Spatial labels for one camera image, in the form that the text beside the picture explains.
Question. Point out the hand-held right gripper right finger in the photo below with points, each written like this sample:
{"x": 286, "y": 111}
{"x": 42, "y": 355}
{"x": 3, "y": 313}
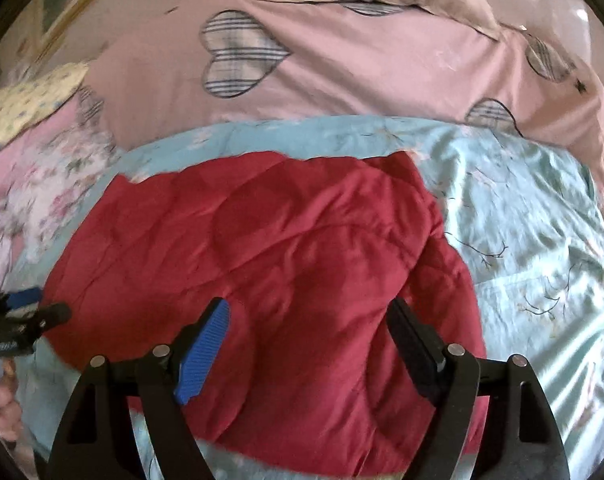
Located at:
{"x": 413, "y": 347}

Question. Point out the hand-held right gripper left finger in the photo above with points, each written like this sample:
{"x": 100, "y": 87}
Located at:
{"x": 206, "y": 352}

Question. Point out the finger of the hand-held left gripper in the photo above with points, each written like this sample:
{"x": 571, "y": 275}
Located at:
{"x": 23, "y": 298}
{"x": 52, "y": 315}

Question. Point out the red quilted jacket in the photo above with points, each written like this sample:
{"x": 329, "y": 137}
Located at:
{"x": 282, "y": 250}

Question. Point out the person's left hand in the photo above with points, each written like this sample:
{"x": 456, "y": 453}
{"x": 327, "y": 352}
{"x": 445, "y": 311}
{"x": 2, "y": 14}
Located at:
{"x": 7, "y": 410}

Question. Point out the pink floral cloth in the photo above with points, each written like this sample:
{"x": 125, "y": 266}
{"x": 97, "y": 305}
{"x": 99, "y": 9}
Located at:
{"x": 47, "y": 195}

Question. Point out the light blue floral bedsheet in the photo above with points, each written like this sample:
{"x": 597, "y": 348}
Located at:
{"x": 532, "y": 220}

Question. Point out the yellow floral pillow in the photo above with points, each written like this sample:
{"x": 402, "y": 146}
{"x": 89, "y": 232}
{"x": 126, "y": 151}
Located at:
{"x": 27, "y": 100}

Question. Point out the pink heart print quilt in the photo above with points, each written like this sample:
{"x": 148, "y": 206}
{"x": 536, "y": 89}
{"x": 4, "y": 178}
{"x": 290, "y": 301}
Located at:
{"x": 382, "y": 70}

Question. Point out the framed wall picture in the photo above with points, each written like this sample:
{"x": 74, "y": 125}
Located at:
{"x": 57, "y": 7}

